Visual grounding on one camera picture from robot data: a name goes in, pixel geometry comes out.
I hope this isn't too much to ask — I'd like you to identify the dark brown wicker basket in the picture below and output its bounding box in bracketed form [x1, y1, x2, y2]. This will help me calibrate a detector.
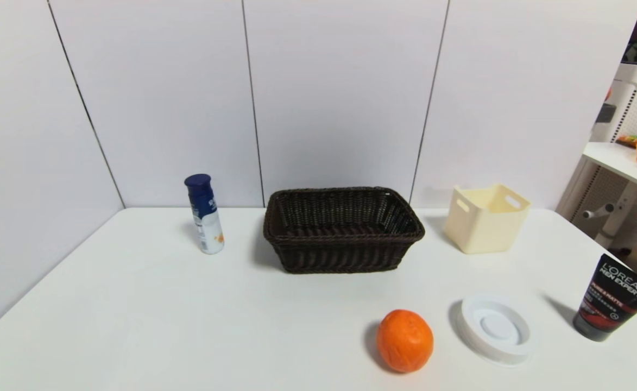
[263, 187, 425, 274]

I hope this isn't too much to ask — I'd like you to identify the white bottle with blue cap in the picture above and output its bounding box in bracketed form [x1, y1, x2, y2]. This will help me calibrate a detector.
[184, 174, 225, 255]

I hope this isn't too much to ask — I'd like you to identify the black L'Oreal face wash tube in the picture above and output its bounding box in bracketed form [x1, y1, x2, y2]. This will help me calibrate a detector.
[572, 254, 637, 342]

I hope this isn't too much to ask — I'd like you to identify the white round plastic lid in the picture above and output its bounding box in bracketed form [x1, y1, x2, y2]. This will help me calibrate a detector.
[457, 295, 535, 365]

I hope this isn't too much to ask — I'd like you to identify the white pegboard rack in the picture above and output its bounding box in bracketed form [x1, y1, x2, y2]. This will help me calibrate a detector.
[556, 64, 637, 223]

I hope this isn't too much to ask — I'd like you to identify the cream plastic storage bin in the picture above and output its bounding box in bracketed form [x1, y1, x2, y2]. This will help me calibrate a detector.
[443, 184, 531, 255]

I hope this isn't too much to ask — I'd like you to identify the orange fruit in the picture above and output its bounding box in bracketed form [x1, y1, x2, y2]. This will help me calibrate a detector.
[377, 310, 434, 374]

